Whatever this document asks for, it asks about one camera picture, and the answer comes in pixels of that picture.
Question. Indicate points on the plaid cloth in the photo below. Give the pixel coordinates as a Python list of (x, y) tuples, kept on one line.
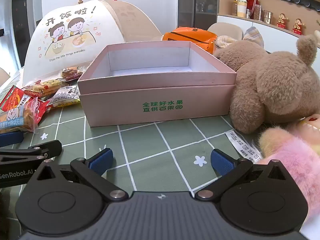
[(252, 36)]

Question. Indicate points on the glass jar with grains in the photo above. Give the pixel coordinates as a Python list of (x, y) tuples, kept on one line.
[(257, 12)]

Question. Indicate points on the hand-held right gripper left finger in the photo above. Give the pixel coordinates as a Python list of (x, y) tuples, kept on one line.
[(102, 161)]

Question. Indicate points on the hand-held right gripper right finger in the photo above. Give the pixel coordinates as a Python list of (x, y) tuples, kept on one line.
[(222, 162)]

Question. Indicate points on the dark red snack packet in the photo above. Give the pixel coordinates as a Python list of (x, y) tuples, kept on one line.
[(72, 73)]

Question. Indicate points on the red gift bag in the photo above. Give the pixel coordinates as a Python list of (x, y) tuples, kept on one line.
[(252, 3)]

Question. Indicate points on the yellow lidded jar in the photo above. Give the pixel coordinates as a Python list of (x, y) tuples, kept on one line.
[(241, 8)]

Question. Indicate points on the green checked tablecloth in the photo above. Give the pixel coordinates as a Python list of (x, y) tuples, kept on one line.
[(155, 150)]

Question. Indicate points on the white snack packet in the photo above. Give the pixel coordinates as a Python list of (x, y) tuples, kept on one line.
[(66, 95)]

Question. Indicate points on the beige chair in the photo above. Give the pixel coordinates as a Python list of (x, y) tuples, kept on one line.
[(225, 30)]

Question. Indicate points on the blue bread packet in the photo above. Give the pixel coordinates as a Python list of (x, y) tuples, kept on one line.
[(17, 117)]

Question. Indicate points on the metal canister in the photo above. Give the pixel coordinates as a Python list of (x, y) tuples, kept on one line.
[(267, 17)]

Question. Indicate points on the white printed bag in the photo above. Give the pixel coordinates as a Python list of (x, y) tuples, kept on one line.
[(75, 30)]

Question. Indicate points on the clear biscuit packet red ends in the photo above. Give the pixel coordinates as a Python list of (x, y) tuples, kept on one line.
[(50, 86)]

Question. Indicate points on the orange box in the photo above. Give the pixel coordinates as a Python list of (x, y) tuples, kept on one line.
[(190, 36)]

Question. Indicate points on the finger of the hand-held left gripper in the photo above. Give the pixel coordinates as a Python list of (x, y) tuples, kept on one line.
[(11, 138), (37, 150)]

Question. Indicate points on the pink cardboard box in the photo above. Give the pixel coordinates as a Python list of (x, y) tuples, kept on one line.
[(160, 105)]

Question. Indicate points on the red packet with green edge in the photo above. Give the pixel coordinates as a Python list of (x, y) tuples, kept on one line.
[(12, 100)]

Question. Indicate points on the white care label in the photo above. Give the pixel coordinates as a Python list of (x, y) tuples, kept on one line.
[(243, 145)]

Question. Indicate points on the pink plush toy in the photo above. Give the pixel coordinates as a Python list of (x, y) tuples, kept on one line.
[(295, 155)]

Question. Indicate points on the glass door cabinet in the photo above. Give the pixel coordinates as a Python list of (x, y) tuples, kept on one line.
[(197, 0)]

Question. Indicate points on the red gold figurine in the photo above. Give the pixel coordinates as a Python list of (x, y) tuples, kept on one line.
[(298, 27), (282, 21)]

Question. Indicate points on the dark door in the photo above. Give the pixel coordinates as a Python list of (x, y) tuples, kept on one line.
[(21, 30)]

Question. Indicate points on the brown teddy bear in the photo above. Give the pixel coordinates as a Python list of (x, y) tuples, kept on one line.
[(275, 87)]

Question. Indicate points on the white cabinet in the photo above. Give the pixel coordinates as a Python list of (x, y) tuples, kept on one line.
[(275, 33)]

